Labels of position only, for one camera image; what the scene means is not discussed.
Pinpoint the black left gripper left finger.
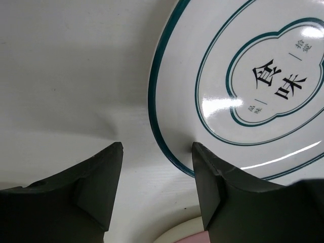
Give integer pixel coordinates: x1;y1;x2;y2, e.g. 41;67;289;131
1;142;124;242

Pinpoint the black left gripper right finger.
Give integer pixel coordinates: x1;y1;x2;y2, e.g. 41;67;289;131
192;142;323;242

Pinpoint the cream bear plate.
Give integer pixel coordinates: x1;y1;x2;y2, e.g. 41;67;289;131
154;217;205;243

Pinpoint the beige plate with line pattern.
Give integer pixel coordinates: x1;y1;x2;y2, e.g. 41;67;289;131
148;1;323;180

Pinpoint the pink plate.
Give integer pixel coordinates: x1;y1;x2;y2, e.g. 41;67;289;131
175;231;210;243

